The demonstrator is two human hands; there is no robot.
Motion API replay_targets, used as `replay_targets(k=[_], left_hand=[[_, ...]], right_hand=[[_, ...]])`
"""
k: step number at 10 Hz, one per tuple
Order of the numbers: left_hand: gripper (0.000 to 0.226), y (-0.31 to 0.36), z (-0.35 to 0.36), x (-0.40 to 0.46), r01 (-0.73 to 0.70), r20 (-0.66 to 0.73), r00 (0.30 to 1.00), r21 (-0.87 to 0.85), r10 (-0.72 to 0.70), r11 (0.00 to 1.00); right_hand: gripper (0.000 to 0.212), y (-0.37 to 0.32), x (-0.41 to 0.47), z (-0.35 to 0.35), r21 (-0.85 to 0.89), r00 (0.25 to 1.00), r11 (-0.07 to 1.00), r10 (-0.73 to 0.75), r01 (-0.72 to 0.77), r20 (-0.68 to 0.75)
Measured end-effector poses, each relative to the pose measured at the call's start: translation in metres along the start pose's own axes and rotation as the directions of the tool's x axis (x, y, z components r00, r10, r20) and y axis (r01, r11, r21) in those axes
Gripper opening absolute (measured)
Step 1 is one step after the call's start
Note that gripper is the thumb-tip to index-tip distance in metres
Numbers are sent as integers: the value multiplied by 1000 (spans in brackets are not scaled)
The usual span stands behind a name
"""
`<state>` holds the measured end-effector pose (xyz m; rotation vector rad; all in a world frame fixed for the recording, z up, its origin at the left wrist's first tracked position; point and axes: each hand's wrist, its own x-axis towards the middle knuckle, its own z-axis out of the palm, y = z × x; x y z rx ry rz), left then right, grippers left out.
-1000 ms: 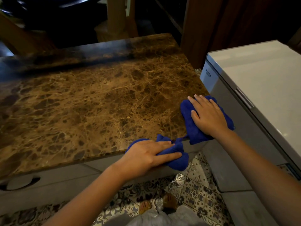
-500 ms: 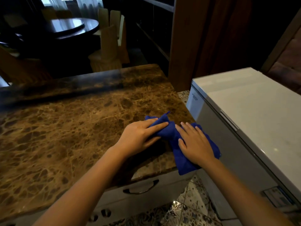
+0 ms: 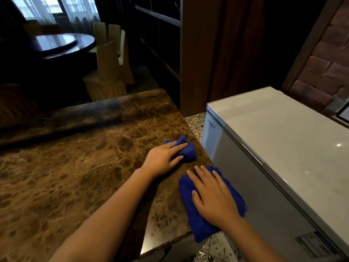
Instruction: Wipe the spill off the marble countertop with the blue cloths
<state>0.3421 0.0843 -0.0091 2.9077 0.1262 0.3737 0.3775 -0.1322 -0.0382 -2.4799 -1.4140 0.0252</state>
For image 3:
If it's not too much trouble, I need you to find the person's right hand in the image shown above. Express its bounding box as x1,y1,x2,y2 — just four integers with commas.
187,165,242,229

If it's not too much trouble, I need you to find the person's left hand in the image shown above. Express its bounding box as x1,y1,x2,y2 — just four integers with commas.
141,141,188,180

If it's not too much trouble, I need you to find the small blue cloth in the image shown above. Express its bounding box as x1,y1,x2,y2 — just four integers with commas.
164,134,197,163

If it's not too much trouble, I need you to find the large blue cloth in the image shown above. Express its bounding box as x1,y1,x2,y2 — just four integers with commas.
178,165,248,243

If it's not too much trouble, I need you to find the person's left forearm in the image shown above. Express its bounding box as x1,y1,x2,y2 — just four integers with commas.
49,167,157,262

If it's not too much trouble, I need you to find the person's right forearm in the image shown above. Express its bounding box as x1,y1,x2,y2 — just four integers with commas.
218,215,288,262

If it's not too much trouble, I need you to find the white chest freezer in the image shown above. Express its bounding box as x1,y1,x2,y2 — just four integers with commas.
201,86,349,262

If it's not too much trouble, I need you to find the brown wooden panel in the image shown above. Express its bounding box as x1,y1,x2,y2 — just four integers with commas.
179,0,273,118

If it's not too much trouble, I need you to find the beige covered dining chair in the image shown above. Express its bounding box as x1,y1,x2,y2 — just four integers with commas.
93,22,109,47
108,24,135,85
82,41,128,102

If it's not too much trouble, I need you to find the dark wooden shelf unit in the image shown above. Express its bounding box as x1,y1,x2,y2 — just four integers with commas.
130,0,181,107

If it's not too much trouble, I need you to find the freezer label sticker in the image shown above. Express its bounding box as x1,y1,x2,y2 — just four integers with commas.
296,231,338,259

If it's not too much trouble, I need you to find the round dark dining table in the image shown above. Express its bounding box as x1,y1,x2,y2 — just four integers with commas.
29,33,96,61

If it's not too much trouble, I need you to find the glass turntable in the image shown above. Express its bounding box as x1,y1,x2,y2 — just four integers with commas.
35,34,77,53

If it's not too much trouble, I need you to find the white sheer curtain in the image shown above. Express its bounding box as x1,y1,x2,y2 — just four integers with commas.
10,0,100,33

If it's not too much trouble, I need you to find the silver freezer lid handle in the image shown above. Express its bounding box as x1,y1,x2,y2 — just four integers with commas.
241,141,265,166

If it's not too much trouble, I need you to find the framed wall fixture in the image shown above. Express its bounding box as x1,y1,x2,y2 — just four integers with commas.
336,102,349,126

